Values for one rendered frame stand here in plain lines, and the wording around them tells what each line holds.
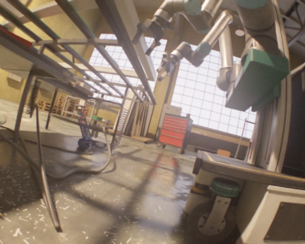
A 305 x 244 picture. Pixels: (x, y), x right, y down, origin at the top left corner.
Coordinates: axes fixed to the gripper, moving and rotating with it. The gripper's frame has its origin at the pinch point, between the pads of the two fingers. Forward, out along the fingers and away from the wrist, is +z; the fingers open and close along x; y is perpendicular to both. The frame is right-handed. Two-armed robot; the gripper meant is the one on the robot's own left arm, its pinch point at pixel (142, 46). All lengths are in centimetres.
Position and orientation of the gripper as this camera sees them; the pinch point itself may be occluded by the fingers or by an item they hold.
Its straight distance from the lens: 81.9
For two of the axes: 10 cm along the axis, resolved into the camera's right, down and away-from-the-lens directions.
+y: -7.1, -5.7, 4.2
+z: -5.3, 8.2, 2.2
